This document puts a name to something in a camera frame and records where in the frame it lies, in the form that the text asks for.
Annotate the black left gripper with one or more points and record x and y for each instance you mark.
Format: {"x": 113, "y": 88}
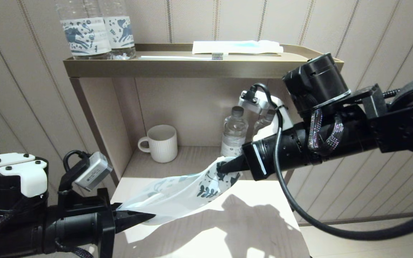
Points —
{"x": 102, "y": 222}

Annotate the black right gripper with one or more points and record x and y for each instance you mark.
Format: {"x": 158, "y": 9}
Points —
{"x": 267, "y": 157}

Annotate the white floral zip pouch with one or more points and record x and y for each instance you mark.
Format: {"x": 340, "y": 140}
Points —
{"x": 177, "y": 197}

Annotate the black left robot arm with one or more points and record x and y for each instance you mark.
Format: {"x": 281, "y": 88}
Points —
{"x": 2, "y": 186}

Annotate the small clear water bottle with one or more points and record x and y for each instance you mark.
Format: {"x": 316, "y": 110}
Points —
{"x": 262, "y": 123}
{"x": 234, "y": 132}

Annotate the white ribbed mug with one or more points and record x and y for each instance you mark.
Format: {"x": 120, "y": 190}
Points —
{"x": 163, "y": 145}

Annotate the brown metal shelf tray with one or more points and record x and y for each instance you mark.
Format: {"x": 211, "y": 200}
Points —
{"x": 199, "y": 68}

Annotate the beige wooden shelf cabinet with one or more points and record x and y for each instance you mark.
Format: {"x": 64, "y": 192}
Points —
{"x": 106, "y": 118}

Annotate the white wrapped blue toothbrush pack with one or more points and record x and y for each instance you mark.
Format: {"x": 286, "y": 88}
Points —
{"x": 235, "y": 46}

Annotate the white toothbrush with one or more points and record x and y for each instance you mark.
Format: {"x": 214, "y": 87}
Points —
{"x": 177, "y": 57}

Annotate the large bottle blue deer label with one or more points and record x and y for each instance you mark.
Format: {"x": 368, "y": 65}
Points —
{"x": 84, "y": 37}
{"x": 122, "y": 32}

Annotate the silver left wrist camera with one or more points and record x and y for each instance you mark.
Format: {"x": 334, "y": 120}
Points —
{"x": 93, "y": 172}

